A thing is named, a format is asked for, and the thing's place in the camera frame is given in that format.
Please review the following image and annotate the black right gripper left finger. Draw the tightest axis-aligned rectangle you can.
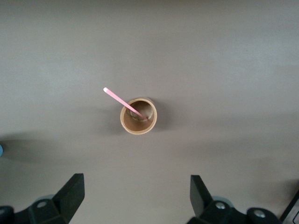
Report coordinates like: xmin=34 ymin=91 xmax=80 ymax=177
xmin=0 ymin=173 xmax=85 ymax=224

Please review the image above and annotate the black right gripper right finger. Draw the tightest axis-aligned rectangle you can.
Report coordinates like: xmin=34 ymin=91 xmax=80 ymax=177
xmin=186 ymin=175 xmax=283 ymax=224

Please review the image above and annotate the pink chopstick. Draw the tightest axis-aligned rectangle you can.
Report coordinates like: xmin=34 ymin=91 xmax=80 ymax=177
xmin=103 ymin=87 xmax=149 ymax=121

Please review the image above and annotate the bamboo cup holder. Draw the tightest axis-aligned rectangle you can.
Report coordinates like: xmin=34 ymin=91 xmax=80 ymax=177
xmin=120 ymin=97 xmax=158 ymax=135

